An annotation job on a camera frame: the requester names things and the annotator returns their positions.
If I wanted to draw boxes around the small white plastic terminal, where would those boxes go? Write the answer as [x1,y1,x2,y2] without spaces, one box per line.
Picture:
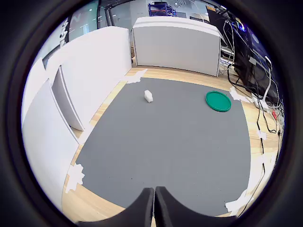
[144,89,154,104]

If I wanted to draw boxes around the round green lid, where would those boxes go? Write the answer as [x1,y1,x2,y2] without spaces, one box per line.
[205,90,232,113]

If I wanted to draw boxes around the dark grey mat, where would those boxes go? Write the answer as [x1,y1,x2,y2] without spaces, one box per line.
[76,77,251,217]

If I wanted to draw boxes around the white partition box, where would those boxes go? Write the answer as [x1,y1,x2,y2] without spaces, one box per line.
[60,26,132,133]
[132,16,223,78]
[21,79,82,213]

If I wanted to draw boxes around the white power strip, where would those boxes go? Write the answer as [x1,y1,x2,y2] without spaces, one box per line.
[250,94,271,112]

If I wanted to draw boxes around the black monitor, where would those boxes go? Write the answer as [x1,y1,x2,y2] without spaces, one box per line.
[205,4,275,100]

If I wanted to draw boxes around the blue shelf rack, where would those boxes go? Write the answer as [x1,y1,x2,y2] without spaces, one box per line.
[148,2,176,17]

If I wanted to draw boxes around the black camera cable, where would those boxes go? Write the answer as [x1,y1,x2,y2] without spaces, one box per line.
[235,101,268,219]

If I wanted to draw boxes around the white cable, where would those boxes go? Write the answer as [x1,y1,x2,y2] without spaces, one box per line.
[259,55,273,106]

